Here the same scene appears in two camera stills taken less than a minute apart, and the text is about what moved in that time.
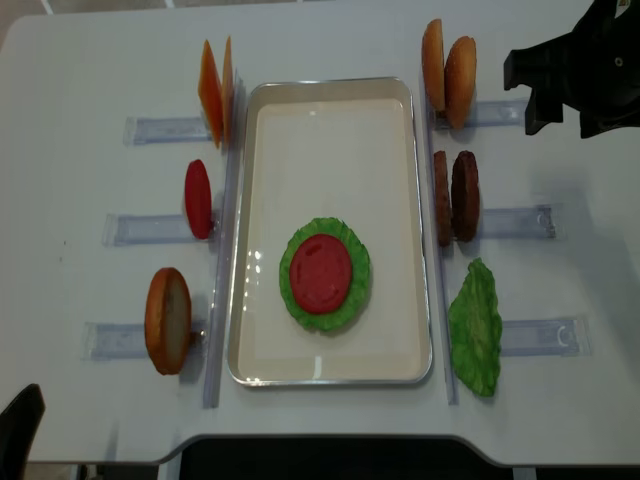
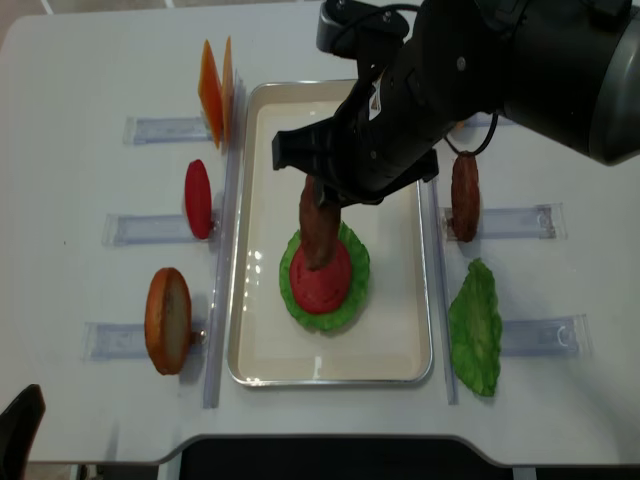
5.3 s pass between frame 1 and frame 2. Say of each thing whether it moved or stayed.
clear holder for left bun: stayed
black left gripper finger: stayed
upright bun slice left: stayed
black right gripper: moved
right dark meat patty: stayed
